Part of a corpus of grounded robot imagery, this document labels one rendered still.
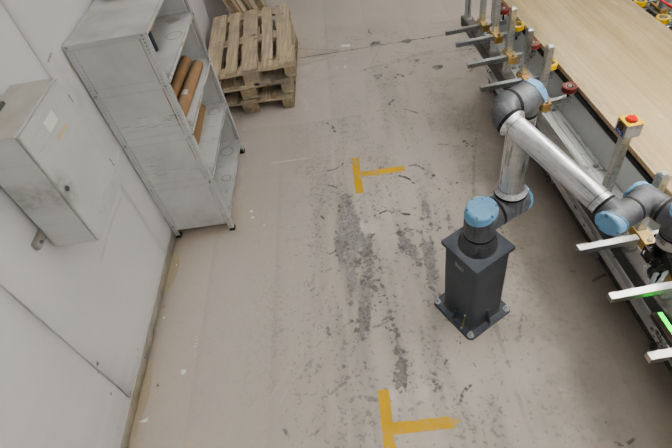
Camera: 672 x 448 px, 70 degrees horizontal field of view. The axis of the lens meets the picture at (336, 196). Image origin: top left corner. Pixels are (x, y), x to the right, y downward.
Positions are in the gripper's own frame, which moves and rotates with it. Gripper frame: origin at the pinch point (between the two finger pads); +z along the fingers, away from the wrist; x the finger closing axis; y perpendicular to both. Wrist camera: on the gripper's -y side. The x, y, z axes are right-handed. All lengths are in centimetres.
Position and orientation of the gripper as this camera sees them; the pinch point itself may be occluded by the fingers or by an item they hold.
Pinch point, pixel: (654, 282)
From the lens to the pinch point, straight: 210.0
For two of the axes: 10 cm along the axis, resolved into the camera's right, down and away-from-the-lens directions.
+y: -1.4, -7.0, 7.0
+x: -9.8, 2.1, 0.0
